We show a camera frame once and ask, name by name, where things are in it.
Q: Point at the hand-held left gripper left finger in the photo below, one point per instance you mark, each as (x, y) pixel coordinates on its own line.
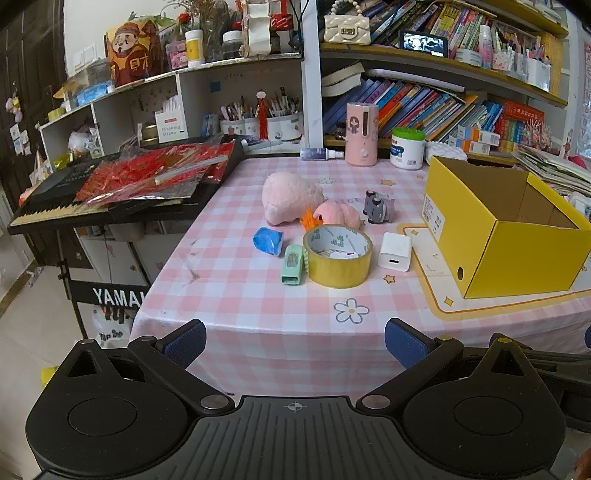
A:
(184, 344)

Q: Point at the red decorations plastic bag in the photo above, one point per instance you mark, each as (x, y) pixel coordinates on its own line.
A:
(138, 170)

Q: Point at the row of colourful books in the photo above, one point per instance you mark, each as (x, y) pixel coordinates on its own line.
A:
(415, 106)

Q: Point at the grey rolled sheet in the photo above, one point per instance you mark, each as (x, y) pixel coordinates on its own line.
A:
(415, 78)

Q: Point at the white ceramic ornament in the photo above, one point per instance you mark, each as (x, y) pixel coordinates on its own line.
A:
(258, 32)

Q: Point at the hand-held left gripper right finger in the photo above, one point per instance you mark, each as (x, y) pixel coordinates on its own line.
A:
(406, 344)

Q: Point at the white charger plug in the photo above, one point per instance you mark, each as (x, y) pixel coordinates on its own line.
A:
(392, 251)

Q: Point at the green correction tape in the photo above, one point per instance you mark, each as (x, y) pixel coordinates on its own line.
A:
(292, 267)

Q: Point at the white wall switch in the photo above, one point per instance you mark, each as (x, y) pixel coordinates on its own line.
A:
(87, 56)

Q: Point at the cream yellow-bordered table mat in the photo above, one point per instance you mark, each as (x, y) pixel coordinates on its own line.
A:
(434, 286)

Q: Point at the yellow printed packet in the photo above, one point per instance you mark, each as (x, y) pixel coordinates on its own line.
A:
(48, 376)

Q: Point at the pink plastic case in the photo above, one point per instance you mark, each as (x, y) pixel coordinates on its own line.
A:
(175, 54)

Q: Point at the white pen cup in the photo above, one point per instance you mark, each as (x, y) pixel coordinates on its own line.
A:
(285, 128)
(232, 127)
(252, 127)

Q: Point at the yellow cardboard box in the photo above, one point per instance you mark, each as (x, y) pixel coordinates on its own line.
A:
(508, 258)

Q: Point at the pink plush toy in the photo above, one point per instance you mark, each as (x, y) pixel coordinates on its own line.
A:
(288, 196)

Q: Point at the thick white paged book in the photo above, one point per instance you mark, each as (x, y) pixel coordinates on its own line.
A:
(341, 81)

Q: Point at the blue plastic packet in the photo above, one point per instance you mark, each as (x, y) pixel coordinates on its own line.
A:
(94, 92)

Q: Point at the yellow adhesive tape roll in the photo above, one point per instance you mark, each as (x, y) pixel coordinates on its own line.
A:
(332, 272)

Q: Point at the stack of papers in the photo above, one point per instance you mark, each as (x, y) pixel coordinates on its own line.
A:
(554, 168)

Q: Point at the white curved shelf unit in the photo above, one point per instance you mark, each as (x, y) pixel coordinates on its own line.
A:
(115, 115)

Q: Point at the dried flower bouquet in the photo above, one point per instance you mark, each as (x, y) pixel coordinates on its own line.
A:
(203, 11)

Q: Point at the white quilted purse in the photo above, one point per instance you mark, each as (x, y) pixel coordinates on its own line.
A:
(445, 151)

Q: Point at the row of thin picture books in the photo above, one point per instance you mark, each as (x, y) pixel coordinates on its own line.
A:
(452, 23)

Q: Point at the red doll ornament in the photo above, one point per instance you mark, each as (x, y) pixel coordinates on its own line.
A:
(262, 115)

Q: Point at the white pen organiser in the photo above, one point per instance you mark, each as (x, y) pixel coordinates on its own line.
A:
(538, 74)

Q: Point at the white jar green lid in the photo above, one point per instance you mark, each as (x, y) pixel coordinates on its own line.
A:
(406, 152)

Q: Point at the black keyboard stand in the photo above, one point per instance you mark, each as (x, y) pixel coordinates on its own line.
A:
(115, 295)

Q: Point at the pink alphabet wall poster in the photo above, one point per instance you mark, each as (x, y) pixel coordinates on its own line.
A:
(587, 92)

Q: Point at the clear spray bottle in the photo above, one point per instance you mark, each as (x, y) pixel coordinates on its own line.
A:
(323, 153)

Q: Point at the small video screen device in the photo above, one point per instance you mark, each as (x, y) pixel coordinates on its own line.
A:
(425, 44)

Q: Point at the small grey toy figure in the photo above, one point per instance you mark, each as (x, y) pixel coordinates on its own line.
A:
(378, 207)

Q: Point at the black electronic keyboard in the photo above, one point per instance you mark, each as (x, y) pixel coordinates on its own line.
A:
(46, 210)

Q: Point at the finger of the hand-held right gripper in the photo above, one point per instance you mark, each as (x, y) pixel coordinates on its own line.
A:
(563, 360)
(588, 336)

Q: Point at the white printed plastic bag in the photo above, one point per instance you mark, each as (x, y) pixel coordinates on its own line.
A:
(108, 330)

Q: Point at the white drawer cabinet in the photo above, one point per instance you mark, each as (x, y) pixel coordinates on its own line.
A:
(138, 254)

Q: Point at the yellow white bookshelf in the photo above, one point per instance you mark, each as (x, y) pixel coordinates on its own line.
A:
(311, 92)

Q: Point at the pink white bottle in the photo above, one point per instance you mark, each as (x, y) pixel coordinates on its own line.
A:
(485, 46)

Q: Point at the orange white carton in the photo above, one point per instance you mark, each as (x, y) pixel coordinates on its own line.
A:
(468, 146)
(480, 134)

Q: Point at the red boxed book set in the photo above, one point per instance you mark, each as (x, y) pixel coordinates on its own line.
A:
(521, 120)

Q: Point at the orange printed figure bag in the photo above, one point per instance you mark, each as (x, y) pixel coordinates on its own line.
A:
(134, 55)

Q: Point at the pink cylindrical humidifier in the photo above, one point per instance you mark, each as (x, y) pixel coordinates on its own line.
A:
(360, 138)

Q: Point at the white round tin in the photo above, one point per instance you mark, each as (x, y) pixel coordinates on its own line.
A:
(468, 57)

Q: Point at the cartoon figure card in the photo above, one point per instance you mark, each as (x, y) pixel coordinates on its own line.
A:
(568, 145)

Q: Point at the white straw box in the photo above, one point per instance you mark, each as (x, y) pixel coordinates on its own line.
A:
(171, 122)

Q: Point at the white bottle yellow label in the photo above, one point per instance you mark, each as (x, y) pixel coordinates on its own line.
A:
(194, 48)

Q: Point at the colourful beaded crown ornament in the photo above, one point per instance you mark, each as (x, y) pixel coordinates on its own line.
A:
(536, 134)

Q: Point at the magenta fabric item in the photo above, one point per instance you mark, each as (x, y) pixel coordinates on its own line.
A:
(578, 161)

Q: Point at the pink checked tablecloth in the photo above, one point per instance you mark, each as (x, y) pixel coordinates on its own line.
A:
(258, 314)

